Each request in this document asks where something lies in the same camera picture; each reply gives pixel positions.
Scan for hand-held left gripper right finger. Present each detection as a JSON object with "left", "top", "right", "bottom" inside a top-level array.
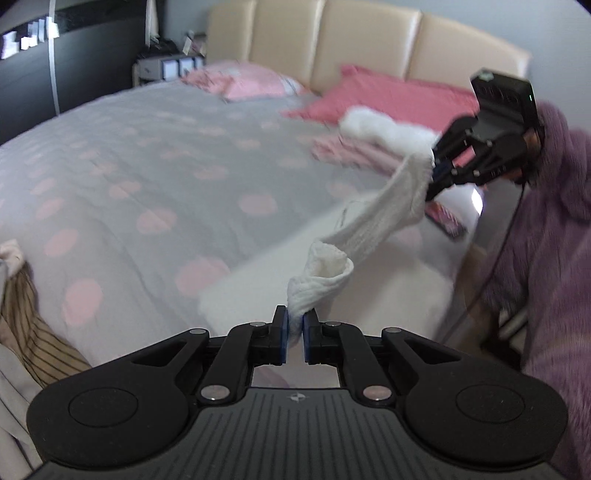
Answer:
[{"left": 302, "top": 309, "right": 462, "bottom": 407}]

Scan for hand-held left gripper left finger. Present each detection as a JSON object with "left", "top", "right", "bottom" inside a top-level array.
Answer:
[{"left": 131, "top": 305, "right": 290, "bottom": 407}]

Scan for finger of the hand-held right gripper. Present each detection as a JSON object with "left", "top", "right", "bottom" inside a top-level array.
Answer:
[
  {"left": 433, "top": 116, "right": 481, "bottom": 164},
  {"left": 424, "top": 159, "right": 485, "bottom": 203}
]

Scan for white textured garment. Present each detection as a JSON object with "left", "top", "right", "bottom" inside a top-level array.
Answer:
[{"left": 198, "top": 150, "right": 462, "bottom": 344}]

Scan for person's right forearm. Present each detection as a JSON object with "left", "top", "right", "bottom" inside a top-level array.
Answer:
[{"left": 480, "top": 102, "right": 591, "bottom": 480}]

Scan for folded pink clothes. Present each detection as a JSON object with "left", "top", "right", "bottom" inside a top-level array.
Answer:
[{"left": 311, "top": 134, "right": 407, "bottom": 174}]

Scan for pink patterned packet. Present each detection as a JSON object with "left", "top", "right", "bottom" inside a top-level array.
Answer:
[{"left": 425, "top": 200, "right": 465, "bottom": 240}]

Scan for salmon pink pillow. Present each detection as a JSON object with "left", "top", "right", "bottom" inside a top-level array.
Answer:
[{"left": 281, "top": 65, "right": 481, "bottom": 128}]

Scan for folded white cloth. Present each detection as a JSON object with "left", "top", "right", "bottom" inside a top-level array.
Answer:
[{"left": 339, "top": 106, "right": 439, "bottom": 156}]

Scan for beige padded headboard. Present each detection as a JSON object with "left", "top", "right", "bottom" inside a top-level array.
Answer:
[{"left": 207, "top": 0, "right": 532, "bottom": 100}]

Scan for light pink pillow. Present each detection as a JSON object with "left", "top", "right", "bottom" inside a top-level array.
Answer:
[{"left": 182, "top": 62, "right": 308, "bottom": 103}]

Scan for grey duvet with pink dots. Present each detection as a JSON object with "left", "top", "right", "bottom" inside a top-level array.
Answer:
[{"left": 0, "top": 83, "right": 439, "bottom": 366}]

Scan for brown striped garment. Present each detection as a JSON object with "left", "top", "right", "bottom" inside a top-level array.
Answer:
[{"left": 0, "top": 261, "right": 93, "bottom": 389}]

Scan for grey garment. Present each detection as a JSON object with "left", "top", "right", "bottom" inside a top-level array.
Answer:
[{"left": 0, "top": 344, "right": 44, "bottom": 472}]

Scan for cream garment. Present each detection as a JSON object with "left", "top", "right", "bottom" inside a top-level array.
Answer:
[{"left": 0, "top": 239, "right": 27, "bottom": 278}]

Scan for small drawer unit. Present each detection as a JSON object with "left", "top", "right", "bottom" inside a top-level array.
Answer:
[{"left": 134, "top": 51, "right": 206, "bottom": 86}]

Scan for black wardrobe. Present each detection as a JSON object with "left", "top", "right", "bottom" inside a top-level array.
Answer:
[{"left": 0, "top": 0, "right": 160, "bottom": 145}]

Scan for black cable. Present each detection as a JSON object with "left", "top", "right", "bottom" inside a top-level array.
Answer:
[{"left": 441, "top": 182, "right": 527, "bottom": 344}]

